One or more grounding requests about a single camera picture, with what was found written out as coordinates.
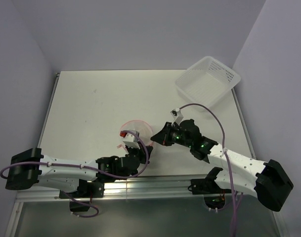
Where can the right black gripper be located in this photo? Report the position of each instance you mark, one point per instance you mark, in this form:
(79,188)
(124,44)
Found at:
(163,137)

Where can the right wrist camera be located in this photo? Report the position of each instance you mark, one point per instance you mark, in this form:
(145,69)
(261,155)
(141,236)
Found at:
(177,116)

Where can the white plastic basket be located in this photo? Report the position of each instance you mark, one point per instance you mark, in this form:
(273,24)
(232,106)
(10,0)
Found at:
(206,82)

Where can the white mesh laundry bag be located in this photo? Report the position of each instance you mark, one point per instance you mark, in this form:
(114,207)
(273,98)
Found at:
(143,128)

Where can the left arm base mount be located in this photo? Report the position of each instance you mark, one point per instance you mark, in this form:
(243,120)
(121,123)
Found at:
(88,190)

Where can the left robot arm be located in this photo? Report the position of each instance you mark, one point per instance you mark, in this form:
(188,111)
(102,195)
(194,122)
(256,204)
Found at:
(31,168)

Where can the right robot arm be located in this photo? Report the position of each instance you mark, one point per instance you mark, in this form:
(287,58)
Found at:
(231,171)

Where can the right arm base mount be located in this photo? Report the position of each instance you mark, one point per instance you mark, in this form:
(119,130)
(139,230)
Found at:
(214,196)

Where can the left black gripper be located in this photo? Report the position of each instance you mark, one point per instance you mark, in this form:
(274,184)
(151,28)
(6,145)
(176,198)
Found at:
(141,151)

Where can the aluminium table frame rail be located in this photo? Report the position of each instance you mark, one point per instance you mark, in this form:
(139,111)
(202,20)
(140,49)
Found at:
(135,188)

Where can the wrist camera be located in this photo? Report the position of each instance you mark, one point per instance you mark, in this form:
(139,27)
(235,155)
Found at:
(177,116)
(130,139)

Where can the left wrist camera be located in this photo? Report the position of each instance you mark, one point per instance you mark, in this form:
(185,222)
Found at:
(130,139)

